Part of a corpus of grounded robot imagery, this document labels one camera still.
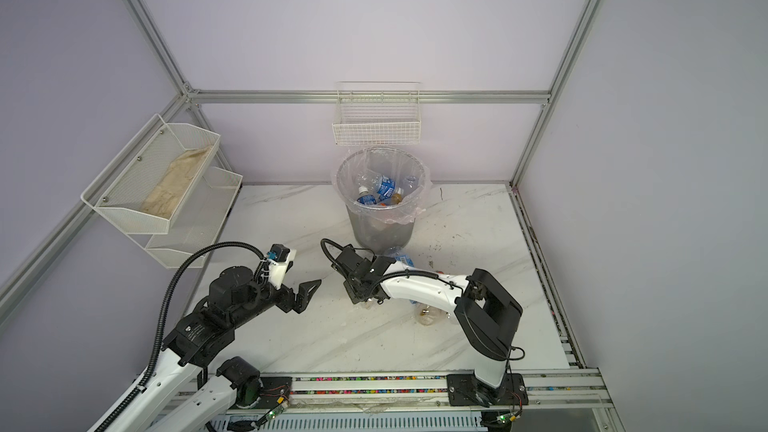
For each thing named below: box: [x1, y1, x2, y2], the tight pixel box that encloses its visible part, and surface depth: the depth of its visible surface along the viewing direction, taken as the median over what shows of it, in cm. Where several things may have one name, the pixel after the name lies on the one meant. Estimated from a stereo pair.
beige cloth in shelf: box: [140, 146, 211, 219], surface depth 81 cm
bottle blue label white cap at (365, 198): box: [356, 185, 377, 205], surface depth 96 cm
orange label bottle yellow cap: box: [392, 187, 404, 205], surface depth 97 cm
